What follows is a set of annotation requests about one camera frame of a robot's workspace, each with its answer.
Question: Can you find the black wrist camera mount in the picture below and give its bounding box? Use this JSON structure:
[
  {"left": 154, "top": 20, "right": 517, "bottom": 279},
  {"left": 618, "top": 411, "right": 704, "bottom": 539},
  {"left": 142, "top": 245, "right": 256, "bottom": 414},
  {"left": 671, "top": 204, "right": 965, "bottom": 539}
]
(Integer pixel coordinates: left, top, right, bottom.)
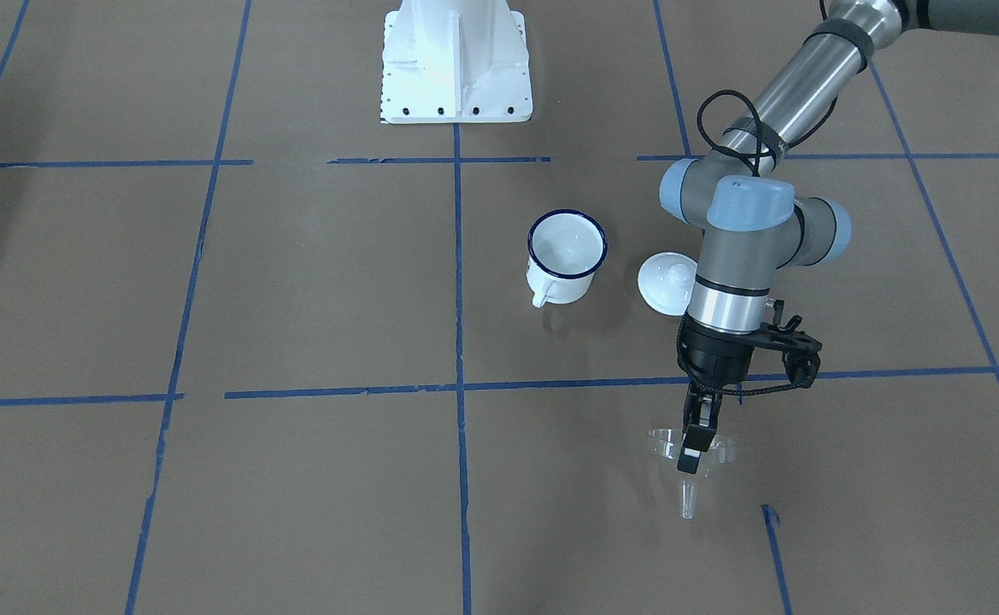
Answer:
[{"left": 749, "top": 299, "right": 822, "bottom": 395}]

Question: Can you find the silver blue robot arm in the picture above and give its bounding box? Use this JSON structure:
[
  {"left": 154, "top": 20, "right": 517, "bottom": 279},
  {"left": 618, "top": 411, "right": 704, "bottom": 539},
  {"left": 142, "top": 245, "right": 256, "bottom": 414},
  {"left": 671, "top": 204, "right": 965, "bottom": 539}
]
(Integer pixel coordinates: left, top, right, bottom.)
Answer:
[{"left": 659, "top": 1, "right": 999, "bottom": 474}]

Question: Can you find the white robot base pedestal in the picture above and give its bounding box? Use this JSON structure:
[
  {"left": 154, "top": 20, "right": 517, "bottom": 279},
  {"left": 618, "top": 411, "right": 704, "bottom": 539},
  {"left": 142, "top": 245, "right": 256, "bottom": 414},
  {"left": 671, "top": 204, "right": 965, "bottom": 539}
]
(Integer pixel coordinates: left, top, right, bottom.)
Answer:
[{"left": 379, "top": 1, "right": 534, "bottom": 125}]

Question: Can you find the clear glass funnel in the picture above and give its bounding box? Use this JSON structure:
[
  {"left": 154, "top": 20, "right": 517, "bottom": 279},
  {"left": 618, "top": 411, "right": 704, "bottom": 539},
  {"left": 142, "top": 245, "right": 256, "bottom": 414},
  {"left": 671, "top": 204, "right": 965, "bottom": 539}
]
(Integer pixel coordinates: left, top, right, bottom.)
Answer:
[{"left": 643, "top": 428, "right": 739, "bottom": 521}]

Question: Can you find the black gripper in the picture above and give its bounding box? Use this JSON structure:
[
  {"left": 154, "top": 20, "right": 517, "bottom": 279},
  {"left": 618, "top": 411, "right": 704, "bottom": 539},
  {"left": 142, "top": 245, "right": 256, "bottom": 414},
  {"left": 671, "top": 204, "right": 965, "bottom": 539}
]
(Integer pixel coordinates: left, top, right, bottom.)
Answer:
[{"left": 676, "top": 314, "right": 756, "bottom": 474}]

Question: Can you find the white enamel mug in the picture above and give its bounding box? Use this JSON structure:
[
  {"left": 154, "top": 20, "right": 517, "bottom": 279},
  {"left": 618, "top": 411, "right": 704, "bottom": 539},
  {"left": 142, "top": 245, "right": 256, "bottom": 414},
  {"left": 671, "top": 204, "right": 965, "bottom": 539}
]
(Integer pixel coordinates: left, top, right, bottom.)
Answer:
[{"left": 526, "top": 209, "right": 608, "bottom": 308}]

